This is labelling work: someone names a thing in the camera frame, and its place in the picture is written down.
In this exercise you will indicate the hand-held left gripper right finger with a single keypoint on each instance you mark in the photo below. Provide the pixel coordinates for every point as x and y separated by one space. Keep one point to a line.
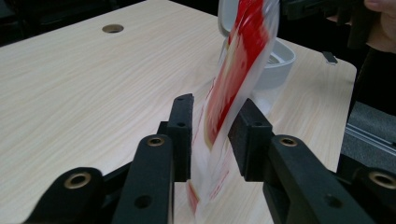
295 180

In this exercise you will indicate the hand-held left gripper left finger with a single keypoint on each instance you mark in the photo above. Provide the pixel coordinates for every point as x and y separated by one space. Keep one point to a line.
149 180

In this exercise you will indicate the clear red spout pouch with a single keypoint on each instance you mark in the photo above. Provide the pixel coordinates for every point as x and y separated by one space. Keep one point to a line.
243 62

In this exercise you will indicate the grey table edge bracket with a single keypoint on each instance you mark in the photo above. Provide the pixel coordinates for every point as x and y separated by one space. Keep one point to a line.
330 57

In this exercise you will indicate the aluminium floor rail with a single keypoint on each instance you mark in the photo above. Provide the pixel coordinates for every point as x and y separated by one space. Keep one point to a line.
370 138

